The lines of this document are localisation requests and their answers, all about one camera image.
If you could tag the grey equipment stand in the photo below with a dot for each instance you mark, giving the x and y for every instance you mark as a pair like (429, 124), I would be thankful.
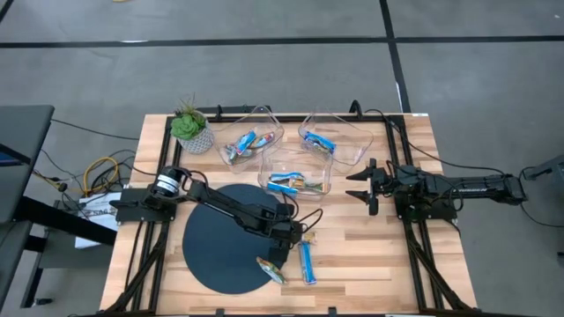
(548, 169)

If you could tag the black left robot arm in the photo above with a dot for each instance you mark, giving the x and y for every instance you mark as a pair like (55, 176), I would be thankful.
(220, 202)

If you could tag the white paper sheet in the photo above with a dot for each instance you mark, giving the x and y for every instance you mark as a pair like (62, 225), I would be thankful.
(94, 216)

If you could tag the dark grey desk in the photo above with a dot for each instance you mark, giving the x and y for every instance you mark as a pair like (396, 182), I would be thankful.
(22, 141)

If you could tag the white patterned plant pot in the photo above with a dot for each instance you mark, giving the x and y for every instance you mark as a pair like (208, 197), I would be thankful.
(198, 143)

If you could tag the green succulent plant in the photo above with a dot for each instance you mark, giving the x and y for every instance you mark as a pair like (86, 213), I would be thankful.
(185, 125)

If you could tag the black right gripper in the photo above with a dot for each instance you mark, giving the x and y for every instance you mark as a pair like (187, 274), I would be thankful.
(382, 185)

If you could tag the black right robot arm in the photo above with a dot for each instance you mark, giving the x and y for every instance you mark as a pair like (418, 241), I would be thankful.
(467, 185)

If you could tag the black aluminium table frame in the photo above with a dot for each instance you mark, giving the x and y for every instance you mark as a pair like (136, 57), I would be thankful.
(286, 118)

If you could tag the green granola bar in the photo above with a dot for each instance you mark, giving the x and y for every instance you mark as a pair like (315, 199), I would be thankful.
(304, 184)
(271, 270)

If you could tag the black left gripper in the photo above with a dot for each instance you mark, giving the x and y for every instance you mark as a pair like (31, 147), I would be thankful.
(285, 234)

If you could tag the black round placemat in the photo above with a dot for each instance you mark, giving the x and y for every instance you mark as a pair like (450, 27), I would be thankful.
(220, 255)

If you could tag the clear plastic bin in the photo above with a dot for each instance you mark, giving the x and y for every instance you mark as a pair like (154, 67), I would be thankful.
(264, 123)
(352, 141)
(317, 167)

